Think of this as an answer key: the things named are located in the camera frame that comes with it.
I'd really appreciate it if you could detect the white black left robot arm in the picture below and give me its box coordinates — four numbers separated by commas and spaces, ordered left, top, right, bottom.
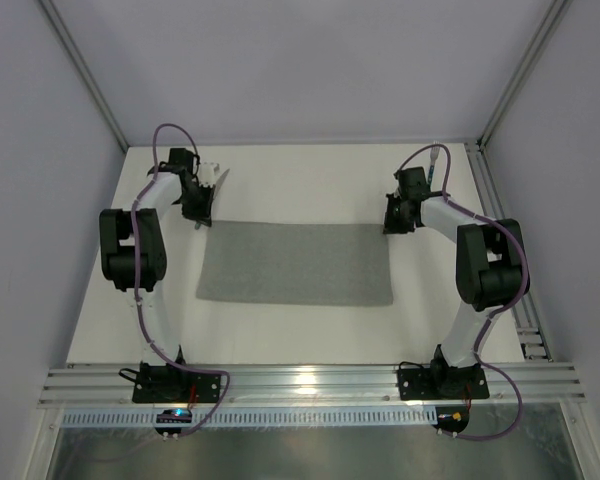
99, 148, 222, 368

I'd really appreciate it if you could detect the green handled knife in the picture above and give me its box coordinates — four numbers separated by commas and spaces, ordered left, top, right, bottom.
194, 169, 230, 230

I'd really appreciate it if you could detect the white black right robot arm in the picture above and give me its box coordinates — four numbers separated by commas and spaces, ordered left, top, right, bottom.
383, 167, 530, 368

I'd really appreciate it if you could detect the aluminium front rail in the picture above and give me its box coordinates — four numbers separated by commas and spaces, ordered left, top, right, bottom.
37, 362, 586, 408

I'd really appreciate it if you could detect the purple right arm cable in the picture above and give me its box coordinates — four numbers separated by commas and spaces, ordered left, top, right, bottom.
397, 144, 530, 442

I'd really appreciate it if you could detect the right black connector board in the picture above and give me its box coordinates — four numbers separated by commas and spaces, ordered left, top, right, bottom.
433, 405, 470, 437

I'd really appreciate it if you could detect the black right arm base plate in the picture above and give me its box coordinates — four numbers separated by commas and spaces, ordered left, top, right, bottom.
396, 362, 490, 401

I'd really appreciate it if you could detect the aluminium corner post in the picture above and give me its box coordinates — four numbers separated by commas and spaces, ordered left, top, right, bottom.
34, 0, 130, 153
477, 0, 572, 150

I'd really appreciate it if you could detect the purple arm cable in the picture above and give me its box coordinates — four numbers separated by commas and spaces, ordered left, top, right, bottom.
397, 144, 530, 442
131, 122, 232, 441

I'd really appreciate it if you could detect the aluminium right side rail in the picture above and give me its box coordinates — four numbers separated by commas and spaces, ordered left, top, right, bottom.
465, 143, 552, 362

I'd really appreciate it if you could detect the slotted grey cable duct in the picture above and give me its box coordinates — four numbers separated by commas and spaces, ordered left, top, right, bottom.
60, 405, 436, 428

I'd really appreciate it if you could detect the green handled fork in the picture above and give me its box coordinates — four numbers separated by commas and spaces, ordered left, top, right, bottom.
427, 143, 441, 185

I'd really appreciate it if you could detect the grey cloth napkin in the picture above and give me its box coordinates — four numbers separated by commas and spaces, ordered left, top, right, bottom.
196, 221, 394, 307

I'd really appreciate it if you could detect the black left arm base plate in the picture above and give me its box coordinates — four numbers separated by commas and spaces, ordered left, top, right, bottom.
118, 363, 222, 404

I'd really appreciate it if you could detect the left controller board with led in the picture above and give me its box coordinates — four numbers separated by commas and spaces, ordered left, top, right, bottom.
153, 408, 192, 436

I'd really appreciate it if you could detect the aluminium left corner post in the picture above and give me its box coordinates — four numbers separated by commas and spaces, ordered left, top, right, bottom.
34, 0, 130, 153

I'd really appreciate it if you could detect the aluminium rail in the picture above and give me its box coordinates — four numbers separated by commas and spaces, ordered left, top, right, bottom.
465, 143, 552, 362
37, 362, 586, 408

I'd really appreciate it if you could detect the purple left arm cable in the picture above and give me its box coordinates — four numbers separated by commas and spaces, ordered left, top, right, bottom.
131, 122, 232, 441

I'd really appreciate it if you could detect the aluminium right corner post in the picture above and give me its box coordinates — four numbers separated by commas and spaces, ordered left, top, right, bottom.
477, 0, 572, 150

